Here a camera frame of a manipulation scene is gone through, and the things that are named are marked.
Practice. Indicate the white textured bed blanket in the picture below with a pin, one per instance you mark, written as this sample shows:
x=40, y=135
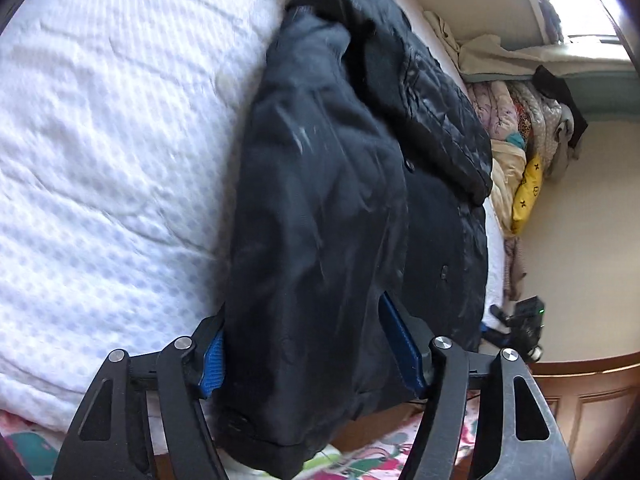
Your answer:
x=125, y=160

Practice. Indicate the dark navy buttoned jacket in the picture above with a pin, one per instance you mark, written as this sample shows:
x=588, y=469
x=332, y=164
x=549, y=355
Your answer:
x=325, y=210

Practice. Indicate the red patterned quilt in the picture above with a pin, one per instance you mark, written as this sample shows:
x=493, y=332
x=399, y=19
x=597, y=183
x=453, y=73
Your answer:
x=522, y=120

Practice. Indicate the grey garment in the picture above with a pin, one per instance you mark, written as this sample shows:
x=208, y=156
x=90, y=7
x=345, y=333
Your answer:
x=564, y=140

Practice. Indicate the brown wooden panel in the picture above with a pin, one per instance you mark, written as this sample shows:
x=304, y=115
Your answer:
x=590, y=395

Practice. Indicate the teal curtain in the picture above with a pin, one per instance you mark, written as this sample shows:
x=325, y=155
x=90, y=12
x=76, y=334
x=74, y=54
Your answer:
x=605, y=92

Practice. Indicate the cream blanket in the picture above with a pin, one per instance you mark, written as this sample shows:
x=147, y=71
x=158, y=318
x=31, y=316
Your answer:
x=505, y=185

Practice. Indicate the beige curtain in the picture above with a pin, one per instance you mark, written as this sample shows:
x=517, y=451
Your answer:
x=500, y=55

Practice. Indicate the brown checked cloth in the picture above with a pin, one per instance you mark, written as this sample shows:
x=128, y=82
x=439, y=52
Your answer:
x=514, y=270

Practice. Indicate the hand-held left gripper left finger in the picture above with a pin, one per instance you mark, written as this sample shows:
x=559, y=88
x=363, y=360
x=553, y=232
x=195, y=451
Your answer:
x=212, y=365

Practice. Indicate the black cloth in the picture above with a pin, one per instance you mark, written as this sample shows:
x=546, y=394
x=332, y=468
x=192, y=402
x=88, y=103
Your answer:
x=560, y=92

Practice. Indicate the blue-grey cloth on windowsill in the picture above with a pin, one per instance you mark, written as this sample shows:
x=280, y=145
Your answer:
x=549, y=15

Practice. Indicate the black device with green light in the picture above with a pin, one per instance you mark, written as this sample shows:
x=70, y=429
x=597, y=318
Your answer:
x=522, y=320

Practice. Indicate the grey dotted quilt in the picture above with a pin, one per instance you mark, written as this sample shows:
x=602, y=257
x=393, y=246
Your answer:
x=545, y=125

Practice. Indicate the window with white sill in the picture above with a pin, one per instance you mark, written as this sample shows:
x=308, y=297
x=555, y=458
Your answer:
x=575, y=0

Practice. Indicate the lilac floral quilt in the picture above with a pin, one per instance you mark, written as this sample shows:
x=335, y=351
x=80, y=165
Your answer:
x=487, y=107

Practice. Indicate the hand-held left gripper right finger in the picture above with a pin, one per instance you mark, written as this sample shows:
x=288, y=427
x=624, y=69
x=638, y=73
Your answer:
x=402, y=345

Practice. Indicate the yellow patterned pillow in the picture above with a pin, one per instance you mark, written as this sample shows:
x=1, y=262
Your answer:
x=527, y=195

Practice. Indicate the pink patterned cloth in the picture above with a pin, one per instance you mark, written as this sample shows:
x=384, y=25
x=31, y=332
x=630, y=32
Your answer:
x=380, y=460

